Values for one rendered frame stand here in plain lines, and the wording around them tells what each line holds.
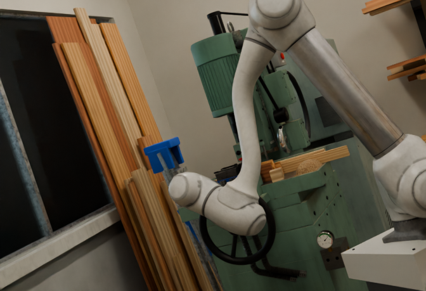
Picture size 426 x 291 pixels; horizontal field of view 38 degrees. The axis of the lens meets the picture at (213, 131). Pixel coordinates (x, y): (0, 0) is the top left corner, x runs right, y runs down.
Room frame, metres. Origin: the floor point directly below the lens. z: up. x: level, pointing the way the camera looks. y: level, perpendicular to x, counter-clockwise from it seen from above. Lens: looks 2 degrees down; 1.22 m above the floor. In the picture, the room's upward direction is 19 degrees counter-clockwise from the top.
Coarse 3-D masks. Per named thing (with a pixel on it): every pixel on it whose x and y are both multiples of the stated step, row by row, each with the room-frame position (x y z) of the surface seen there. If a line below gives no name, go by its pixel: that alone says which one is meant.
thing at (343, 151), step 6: (330, 150) 2.40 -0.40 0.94; (336, 150) 2.39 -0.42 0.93; (342, 150) 2.38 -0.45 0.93; (348, 150) 2.39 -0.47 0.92; (312, 156) 2.43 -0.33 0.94; (318, 156) 2.42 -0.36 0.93; (324, 156) 2.41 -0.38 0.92; (330, 156) 2.40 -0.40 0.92; (336, 156) 2.39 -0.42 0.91; (342, 156) 2.38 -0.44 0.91; (288, 162) 2.47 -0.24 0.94; (294, 162) 2.46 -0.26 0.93; (300, 162) 2.45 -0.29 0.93; (324, 162) 2.41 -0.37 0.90; (282, 168) 2.48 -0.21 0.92; (288, 168) 2.47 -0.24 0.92; (294, 168) 2.46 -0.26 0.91
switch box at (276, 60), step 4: (276, 52) 2.72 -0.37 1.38; (280, 52) 2.77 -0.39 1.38; (276, 56) 2.72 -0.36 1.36; (280, 56) 2.75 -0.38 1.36; (272, 60) 2.73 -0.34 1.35; (276, 60) 2.72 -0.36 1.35; (280, 60) 2.73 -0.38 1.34; (284, 60) 2.79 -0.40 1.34; (268, 64) 2.74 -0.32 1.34; (276, 64) 2.73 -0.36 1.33; (280, 64) 2.72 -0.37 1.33; (284, 64) 2.77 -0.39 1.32
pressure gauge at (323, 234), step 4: (320, 232) 2.24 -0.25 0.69; (324, 232) 2.22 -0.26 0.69; (328, 232) 2.23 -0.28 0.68; (316, 236) 2.24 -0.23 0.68; (320, 236) 2.23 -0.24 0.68; (324, 236) 2.23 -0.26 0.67; (328, 236) 2.22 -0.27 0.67; (332, 236) 2.22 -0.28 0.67; (316, 240) 2.24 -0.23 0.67; (320, 240) 2.23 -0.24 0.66; (328, 240) 2.22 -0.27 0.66; (332, 240) 2.21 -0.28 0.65; (320, 244) 2.24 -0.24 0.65; (324, 244) 2.23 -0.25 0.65; (328, 244) 2.22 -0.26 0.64; (332, 244) 2.22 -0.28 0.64; (324, 248) 2.23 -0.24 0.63; (328, 248) 2.22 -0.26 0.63
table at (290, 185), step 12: (324, 168) 2.35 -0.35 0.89; (288, 180) 2.32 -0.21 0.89; (300, 180) 2.30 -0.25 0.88; (312, 180) 2.28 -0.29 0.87; (324, 180) 2.30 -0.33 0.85; (264, 192) 2.36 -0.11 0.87; (276, 192) 2.34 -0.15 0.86; (288, 192) 2.32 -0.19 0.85; (180, 216) 2.51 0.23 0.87; (192, 216) 2.49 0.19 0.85
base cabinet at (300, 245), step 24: (336, 216) 2.61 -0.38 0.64; (264, 240) 2.38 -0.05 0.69; (288, 240) 2.35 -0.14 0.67; (312, 240) 2.31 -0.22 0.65; (216, 264) 2.47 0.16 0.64; (288, 264) 2.35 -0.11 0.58; (312, 264) 2.32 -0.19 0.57; (240, 288) 2.44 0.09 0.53; (264, 288) 2.40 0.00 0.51; (288, 288) 2.37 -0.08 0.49; (312, 288) 2.33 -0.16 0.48; (336, 288) 2.31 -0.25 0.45; (360, 288) 2.61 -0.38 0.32
